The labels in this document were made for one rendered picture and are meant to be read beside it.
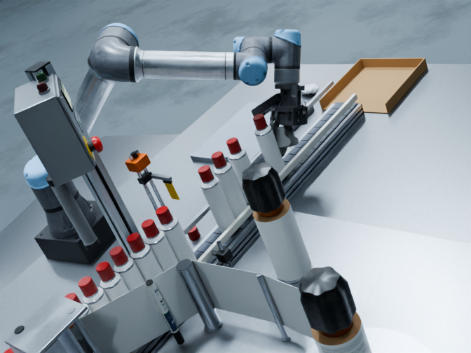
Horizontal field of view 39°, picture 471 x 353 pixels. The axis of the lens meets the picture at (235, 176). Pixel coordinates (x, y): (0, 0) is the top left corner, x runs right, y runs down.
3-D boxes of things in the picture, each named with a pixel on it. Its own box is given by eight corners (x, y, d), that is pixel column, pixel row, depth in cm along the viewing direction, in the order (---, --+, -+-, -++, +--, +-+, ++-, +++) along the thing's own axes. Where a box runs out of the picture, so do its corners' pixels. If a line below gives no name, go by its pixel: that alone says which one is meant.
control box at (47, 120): (55, 188, 144) (12, 114, 135) (52, 157, 159) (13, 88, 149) (98, 169, 145) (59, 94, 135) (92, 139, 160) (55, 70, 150)
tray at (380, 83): (388, 113, 214) (385, 103, 212) (322, 110, 231) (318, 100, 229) (427, 68, 231) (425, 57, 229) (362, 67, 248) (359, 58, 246)
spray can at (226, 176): (242, 221, 182) (217, 160, 172) (228, 218, 186) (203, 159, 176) (254, 209, 185) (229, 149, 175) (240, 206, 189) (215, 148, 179)
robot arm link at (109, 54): (80, 50, 171) (268, 54, 171) (88, 36, 181) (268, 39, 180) (85, 92, 177) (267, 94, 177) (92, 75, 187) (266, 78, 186)
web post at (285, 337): (287, 343, 140) (259, 279, 130) (280, 340, 141) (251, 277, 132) (291, 336, 141) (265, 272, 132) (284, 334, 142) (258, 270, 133)
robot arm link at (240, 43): (233, 45, 181) (272, 45, 181) (233, 31, 191) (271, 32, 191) (233, 72, 186) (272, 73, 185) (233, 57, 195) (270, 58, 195)
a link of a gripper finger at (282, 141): (287, 159, 190) (288, 127, 188) (271, 157, 194) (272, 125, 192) (294, 158, 192) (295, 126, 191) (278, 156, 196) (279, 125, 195)
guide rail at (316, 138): (137, 337, 155) (134, 331, 154) (134, 335, 156) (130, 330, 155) (357, 99, 215) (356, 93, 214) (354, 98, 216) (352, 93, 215)
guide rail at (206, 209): (108, 314, 157) (106, 309, 157) (105, 312, 158) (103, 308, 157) (334, 84, 218) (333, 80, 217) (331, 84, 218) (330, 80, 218)
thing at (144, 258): (165, 308, 163) (132, 246, 152) (151, 303, 166) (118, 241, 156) (179, 293, 166) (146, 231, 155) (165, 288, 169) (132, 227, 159)
